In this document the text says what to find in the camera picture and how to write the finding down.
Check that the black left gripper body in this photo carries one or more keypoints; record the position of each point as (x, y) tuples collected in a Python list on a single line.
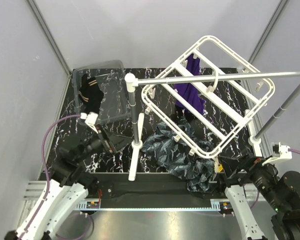
[(110, 144)]

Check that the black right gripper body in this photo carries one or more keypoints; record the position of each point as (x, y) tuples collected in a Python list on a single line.
[(249, 161)]

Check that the black striped sock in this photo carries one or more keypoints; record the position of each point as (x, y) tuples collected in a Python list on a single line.
[(90, 94)]

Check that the white clip sock hanger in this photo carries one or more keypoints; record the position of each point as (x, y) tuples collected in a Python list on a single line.
[(176, 73)]

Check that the purple sock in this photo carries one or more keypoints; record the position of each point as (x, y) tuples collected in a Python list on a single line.
[(187, 90)]

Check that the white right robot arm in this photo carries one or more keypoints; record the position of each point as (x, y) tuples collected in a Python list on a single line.
[(282, 195)]

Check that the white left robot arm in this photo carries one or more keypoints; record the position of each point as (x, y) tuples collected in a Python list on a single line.
[(67, 184)]

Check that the grey white drying rack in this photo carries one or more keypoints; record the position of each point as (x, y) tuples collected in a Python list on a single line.
[(138, 118)]

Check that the dark patterned cloth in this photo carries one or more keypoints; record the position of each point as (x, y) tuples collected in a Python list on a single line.
[(174, 157)]

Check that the clear plastic bin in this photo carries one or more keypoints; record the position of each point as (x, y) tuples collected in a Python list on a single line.
[(101, 88)]

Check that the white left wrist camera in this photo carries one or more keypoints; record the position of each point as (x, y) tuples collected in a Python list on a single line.
[(89, 118)]

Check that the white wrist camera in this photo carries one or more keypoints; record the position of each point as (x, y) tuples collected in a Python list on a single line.
[(280, 154), (89, 118)]

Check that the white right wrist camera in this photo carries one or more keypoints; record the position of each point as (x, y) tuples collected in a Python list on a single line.
[(280, 154)]

